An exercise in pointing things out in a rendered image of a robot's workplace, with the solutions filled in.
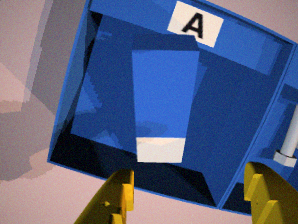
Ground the blue bin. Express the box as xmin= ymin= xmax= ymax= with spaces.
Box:
xmin=47 ymin=0 xmax=298 ymax=217

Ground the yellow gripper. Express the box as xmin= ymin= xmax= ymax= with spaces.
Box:
xmin=74 ymin=161 xmax=298 ymax=224

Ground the blue and white eraser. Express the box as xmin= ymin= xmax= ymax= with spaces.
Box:
xmin=132 ymin=34 xmax=200 ymax=163

